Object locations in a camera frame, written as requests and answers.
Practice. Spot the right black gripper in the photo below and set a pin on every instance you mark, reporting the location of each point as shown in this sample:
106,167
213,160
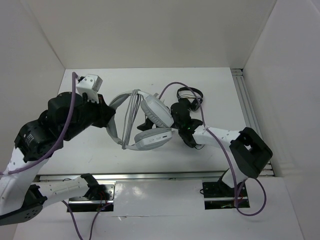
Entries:
147,125

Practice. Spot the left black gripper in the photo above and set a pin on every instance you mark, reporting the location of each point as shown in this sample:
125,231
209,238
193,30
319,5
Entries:
104,111

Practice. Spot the white over-ear headphones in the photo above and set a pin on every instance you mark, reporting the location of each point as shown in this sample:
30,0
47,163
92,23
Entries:
154,109

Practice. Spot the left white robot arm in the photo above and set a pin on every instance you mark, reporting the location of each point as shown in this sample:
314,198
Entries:
67,116

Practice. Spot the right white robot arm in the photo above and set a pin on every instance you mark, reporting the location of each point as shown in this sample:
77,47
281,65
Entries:
232,142

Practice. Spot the black on-ear headphones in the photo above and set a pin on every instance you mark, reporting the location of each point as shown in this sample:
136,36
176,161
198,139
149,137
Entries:
191,97
188,139

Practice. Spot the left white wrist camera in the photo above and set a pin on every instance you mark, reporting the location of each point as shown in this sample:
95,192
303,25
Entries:
89,85

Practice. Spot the aluminium mounting rail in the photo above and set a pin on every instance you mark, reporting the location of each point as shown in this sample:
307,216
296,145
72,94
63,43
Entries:
216,194

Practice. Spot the aluminium side rail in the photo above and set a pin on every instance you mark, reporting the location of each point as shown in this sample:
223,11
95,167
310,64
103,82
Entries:
250,120

